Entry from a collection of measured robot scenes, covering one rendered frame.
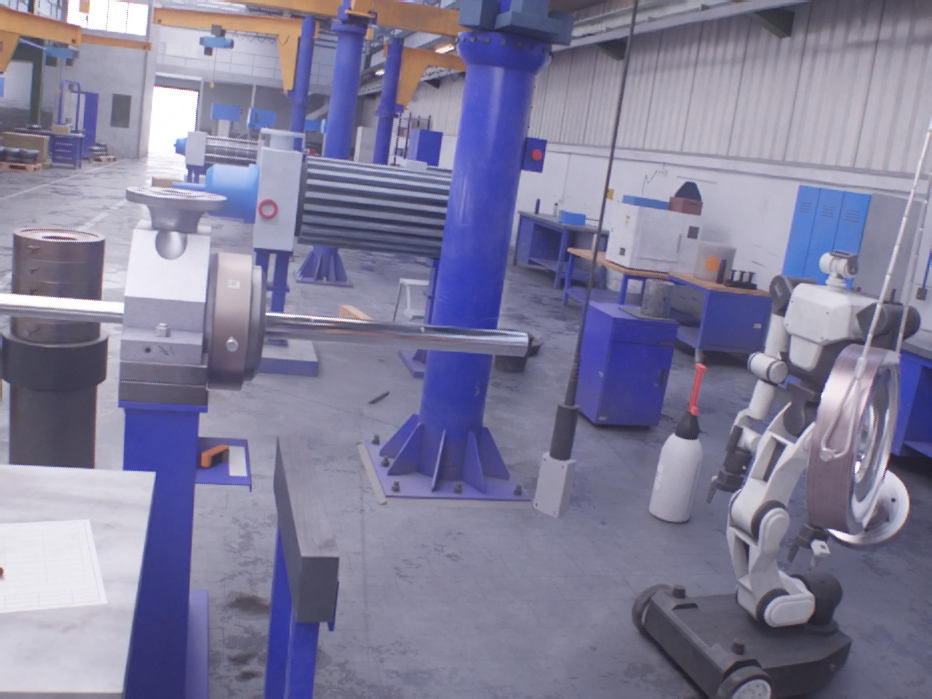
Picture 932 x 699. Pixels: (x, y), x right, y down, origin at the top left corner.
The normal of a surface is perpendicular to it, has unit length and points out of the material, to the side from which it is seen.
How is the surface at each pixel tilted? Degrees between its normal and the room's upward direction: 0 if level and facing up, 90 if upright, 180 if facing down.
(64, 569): 0
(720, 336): 90
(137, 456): 90
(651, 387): 90
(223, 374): 125
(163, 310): 90
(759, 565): 115
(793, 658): 0
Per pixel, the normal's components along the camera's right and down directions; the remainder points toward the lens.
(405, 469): 0.58, 0.25
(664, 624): -0.94, -0.06
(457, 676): 0.14, -0.97
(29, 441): -0.07, 0.20
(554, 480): -0.66, 0.07
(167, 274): 0.29, -0.51
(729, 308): 0.24, 0.24
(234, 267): 0.24, -0.75
